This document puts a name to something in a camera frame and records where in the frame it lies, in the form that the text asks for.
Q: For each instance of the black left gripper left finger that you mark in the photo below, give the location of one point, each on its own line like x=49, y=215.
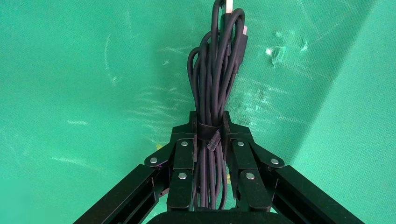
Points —
x=182, y=154

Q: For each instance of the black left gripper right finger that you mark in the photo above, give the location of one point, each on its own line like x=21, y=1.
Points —
x=244, y=154

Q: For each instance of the green table mat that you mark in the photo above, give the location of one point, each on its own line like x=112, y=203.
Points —
x=77, y=77

